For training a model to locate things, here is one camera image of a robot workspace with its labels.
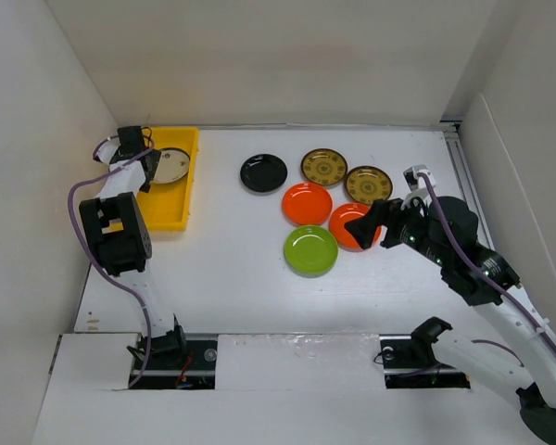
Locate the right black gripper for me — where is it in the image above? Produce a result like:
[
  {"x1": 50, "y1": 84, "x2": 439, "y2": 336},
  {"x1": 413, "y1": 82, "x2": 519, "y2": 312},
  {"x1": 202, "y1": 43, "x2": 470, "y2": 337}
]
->
[{"x1": 344, "y1": 189, "x2": 450, "y2": 267}]

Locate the cream floral plate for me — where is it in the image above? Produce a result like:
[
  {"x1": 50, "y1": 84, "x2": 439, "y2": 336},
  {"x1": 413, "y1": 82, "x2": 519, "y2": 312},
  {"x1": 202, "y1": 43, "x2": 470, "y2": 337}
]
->
[{"x1": 152, "y1": 147, "x2": 191, "y2": 184}]

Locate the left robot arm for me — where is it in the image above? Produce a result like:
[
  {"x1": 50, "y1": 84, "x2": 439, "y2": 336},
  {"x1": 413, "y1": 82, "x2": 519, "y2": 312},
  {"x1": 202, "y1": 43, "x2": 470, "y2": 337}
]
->
[{"x1": 68, "y1": 126, "x2": 189, "y2": 370}]

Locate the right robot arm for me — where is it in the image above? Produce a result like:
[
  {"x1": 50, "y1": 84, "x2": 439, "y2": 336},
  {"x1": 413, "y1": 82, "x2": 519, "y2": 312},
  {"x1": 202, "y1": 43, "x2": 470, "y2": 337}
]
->
[{"x1": 345, "y1": 197, "x2": 556, "y2": 444}]

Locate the yellow plastic bin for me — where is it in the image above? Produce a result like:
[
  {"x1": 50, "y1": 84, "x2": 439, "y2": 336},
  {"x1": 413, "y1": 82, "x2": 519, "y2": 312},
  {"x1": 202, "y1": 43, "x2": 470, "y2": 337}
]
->
[{"x1": 137, "y1": 127, "x2": 199, "y2": 232}]

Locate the yellow patterned plate right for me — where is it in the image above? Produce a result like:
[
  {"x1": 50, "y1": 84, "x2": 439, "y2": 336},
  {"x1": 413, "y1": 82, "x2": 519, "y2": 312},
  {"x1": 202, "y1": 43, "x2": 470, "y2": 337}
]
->
[{"x1": 344, "y1": 166, "x2": 393, "y2": 206}]

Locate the yellow patterned plate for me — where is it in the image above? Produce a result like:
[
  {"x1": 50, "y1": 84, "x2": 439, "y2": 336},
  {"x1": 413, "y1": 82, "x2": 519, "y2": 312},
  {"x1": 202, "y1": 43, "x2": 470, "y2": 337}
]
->
[
  {"x1": 300, "y1": 148, "x2": 348, "y2": 186},
  {"x1": 344, "y1": 166, "x2": 393, "y2": 206}
]

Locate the orange plate right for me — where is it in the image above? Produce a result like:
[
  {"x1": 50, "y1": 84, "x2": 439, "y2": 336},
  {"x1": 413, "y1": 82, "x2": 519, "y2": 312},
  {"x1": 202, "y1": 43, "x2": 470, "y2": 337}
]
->
[{"x1": 329, "y1": 202, "x2": 370, "y2": 251}]

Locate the orange plate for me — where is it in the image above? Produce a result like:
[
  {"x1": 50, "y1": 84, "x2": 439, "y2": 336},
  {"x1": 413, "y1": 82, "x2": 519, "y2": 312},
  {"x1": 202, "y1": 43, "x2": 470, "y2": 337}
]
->
[
  {"x1": 329, "y1": 202, "x2": 370, "y2": 251},
  {"x1": 282, "y1": 182, "x2": 333, "y2": 225}
]

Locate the green plate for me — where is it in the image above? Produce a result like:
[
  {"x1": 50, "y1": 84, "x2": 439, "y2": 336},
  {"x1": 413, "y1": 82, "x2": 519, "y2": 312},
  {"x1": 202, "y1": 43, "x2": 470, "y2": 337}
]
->
[{"x1": 284, "y1": 225, "x2": 339, "y2": 275}]

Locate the yellow patterned plate left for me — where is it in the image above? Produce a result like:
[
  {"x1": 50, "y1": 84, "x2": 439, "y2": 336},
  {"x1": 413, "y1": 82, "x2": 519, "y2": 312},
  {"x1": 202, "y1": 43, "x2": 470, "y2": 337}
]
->
[{"x1": 300, "y1": 148, "x2": 348, "y2": 186}]

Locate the orange plate left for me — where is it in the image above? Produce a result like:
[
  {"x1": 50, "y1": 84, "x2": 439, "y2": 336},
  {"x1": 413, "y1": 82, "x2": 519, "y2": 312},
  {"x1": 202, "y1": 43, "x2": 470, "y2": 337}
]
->
[{"x1": 282, "y1": 182, "x2": 333, "y2": 225}]

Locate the black plate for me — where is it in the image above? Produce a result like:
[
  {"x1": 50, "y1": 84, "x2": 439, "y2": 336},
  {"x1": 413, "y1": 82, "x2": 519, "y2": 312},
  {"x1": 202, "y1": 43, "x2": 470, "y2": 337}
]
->
[{"x1": 239, "y1": 154, "x2": 288, "y2": 194}]

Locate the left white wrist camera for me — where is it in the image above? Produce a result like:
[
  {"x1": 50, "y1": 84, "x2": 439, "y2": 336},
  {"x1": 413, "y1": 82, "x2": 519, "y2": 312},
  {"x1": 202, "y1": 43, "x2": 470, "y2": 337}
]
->
[{"x1": 92, "y1": 137, "x2": 120, "y2": 165}]

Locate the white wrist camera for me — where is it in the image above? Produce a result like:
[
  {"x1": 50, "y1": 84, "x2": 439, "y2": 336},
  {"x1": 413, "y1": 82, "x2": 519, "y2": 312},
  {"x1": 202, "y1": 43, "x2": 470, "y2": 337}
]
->
[
  {"x1": 401, "y1": 164, "x2": 436, "y2": 210},
  {"x1": 92, "y1": 137, "x2": 120, "y2": 165}
]

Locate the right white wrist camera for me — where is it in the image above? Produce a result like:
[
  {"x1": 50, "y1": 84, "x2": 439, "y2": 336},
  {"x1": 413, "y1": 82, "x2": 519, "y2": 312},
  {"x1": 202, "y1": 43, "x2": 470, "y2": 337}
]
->
[{"x1": 401, "y1": 164, "x2": 436, "y2": 210}]

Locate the aluminium rail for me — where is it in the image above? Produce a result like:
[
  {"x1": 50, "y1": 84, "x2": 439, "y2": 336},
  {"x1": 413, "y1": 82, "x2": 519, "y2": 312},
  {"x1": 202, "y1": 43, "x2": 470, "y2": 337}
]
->
[{"x1": 440, "y1": 121, "x2": 494, "y2": 248}]

